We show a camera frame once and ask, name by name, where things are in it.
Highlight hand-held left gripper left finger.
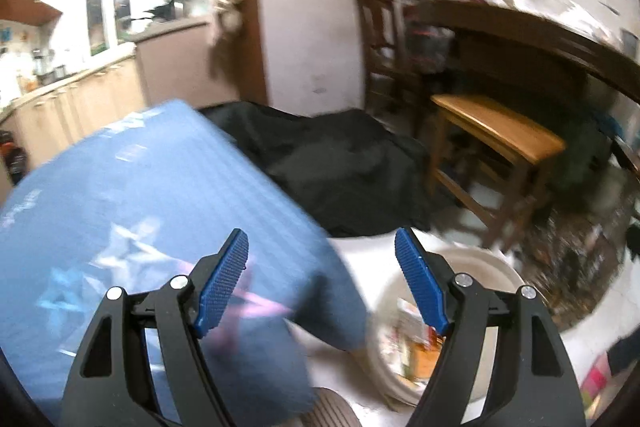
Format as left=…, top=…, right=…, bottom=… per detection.
left=60, top=228, right=251, bottom=427

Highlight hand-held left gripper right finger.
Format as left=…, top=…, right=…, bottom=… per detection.
left=394, top=228, right=586, bottom=427

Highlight white plastic bucket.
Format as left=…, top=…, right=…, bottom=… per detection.
left=365, top=247, right=526, bottom=408

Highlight blue star-print tablecloth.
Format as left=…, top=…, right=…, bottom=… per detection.
left=0, top=100, right=368, bottom=418

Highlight black cloth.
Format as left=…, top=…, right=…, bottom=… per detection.
left=200, top=102, right=433, bottom=238

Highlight light wooden stool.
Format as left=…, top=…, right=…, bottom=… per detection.
left=425, top=93, right=568, bottom=253

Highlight beige counter cabinet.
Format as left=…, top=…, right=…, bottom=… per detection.
left=134, top=20, right=241, bottom=108

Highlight beige lower cabinet row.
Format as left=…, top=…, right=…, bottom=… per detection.
left=0, top=57, right=146, bottom=188

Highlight black and red bags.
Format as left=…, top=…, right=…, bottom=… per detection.
left=0, top=130, right=28, bottom=183

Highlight dark wooden chair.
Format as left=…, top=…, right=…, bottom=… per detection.
left=352, top=0, right=431, bottom=138

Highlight hanging cloths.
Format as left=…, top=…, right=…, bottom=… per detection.
left=207, top=0, right=251, bottom=48

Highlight kitchen window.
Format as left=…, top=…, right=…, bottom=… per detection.
left=85, top=0, right=133, bottom=53

